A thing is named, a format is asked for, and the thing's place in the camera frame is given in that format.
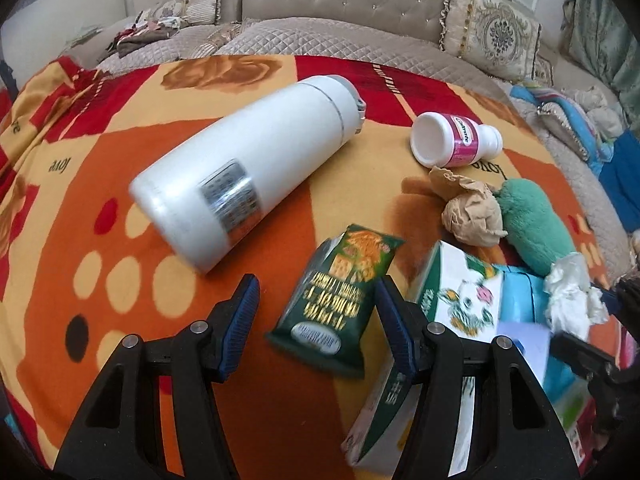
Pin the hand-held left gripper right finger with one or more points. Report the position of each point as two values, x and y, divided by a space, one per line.
396 332

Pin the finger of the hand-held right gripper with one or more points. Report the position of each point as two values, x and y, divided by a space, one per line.
580 352
629 297

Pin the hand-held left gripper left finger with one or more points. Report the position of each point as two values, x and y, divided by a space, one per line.
240 330

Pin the green snack packet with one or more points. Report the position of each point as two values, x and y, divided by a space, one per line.
325 310

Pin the light blue snack packet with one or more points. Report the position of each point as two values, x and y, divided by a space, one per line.
525 295

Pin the white green milk carton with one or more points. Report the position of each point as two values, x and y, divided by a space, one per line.
460 280

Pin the green and red packet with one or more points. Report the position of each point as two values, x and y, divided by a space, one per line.
580 410

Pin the crumpled white tissue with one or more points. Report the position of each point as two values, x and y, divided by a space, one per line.
570 285

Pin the orange red printed blanket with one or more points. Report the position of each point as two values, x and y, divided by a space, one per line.
150 285

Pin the dark blue cloth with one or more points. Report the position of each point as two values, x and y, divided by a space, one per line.
620 180

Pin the green plush toy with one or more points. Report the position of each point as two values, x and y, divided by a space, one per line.
530 225

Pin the crumpled brown paper ball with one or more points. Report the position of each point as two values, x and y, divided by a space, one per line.
472 215

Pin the white thermos bottle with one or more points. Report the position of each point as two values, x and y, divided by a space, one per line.
240 160

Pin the beige cushion with fringe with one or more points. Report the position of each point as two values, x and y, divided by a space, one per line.
565 127

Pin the beige crumpled cloth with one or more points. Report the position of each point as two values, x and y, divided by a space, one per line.
597 105

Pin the blue striped cloth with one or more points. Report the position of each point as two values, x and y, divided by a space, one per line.
575 110

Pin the small white pink-label bottle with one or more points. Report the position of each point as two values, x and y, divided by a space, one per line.
465 140

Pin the green curtain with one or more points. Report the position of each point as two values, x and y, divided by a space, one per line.
605 40

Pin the grey quilted sofa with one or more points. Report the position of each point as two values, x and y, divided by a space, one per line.
310 40

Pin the large patterned beige cushion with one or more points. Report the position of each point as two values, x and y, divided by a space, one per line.
495 30

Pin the pile of clothes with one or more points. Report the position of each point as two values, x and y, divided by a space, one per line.
145 35

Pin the small patterned beige cushion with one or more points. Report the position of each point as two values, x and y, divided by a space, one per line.
190 7

